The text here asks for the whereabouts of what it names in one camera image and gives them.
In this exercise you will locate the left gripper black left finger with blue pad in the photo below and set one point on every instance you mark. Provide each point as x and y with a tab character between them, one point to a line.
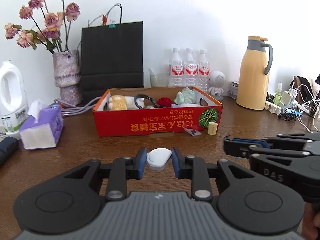
73	199

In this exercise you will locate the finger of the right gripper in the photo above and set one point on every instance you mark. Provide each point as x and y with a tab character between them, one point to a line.
282	141
245	151

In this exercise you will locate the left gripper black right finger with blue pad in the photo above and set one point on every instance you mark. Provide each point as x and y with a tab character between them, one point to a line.
245	200

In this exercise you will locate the white oval device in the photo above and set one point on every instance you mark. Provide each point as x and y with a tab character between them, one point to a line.
158	158

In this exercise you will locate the red fabric rose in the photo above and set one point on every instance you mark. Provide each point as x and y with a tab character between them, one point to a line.
164	102

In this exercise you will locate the person's hand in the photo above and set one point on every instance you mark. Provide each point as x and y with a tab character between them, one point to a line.
310	223

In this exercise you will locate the black earphones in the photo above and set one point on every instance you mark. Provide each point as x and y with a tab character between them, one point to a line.
288	114

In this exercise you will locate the green spray bottle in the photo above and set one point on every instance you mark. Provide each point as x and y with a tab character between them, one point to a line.
277	97

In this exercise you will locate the white power strip with chargers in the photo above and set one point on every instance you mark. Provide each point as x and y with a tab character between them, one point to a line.
288	100

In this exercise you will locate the small clear packet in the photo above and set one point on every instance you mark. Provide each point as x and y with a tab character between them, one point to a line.
192	132

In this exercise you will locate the brown bag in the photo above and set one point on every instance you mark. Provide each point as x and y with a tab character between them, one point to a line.
307	88

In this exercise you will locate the red cardboard box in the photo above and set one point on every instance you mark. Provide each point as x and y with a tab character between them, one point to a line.
110	123

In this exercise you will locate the small card box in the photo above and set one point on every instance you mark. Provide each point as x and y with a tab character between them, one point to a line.
233	89

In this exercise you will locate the yellow thermos jug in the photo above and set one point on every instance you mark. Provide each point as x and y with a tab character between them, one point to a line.
254	74

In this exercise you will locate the white robot figurine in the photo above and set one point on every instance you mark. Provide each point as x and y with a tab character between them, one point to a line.
217	80

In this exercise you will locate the green white crumpled cloth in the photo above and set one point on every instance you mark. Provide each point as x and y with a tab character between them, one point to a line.
185	96

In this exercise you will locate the purple tissue pack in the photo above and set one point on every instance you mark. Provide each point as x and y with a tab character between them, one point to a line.
43	126

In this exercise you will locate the right water bottle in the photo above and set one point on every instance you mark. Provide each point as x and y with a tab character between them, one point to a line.
203	71

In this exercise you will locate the water bottle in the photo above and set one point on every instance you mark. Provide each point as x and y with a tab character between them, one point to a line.
176	69
203	71
190	69

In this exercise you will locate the dark blue case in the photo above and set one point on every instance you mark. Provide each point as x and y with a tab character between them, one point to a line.
8	146

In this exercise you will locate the middle water bottle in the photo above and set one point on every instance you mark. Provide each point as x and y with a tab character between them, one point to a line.
190	69

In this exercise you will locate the left water bottle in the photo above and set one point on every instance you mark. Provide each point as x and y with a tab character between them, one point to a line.
176	69

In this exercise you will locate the clear drinking glass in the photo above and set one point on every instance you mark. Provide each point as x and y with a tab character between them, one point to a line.
158	79

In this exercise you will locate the plush toy cat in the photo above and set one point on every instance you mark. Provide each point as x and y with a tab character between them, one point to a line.
120	102

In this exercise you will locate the white detergent bottle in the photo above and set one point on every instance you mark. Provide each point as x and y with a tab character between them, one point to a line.
14	104

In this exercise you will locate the purple white ceramic vase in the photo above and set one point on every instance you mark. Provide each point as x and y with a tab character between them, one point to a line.
67	76

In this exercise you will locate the black paper bag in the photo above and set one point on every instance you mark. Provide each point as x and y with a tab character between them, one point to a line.
111	58

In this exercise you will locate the dried pink roses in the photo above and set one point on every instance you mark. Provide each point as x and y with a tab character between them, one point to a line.
50	29

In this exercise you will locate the teal binder clip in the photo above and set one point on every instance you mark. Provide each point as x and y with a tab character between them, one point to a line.
112	24

